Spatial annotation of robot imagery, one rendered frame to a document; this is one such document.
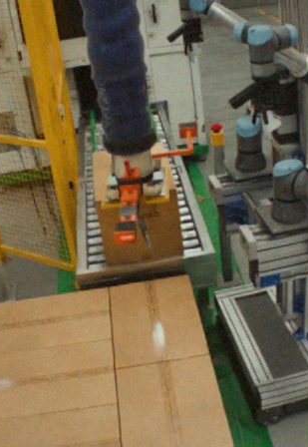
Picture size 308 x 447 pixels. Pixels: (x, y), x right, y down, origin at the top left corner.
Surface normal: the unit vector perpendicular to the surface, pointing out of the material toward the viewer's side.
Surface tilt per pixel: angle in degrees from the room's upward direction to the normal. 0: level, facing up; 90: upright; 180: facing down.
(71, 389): 0
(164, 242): 90
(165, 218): 90
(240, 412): 0
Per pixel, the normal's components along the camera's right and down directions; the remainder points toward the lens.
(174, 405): -0.12, -0.86
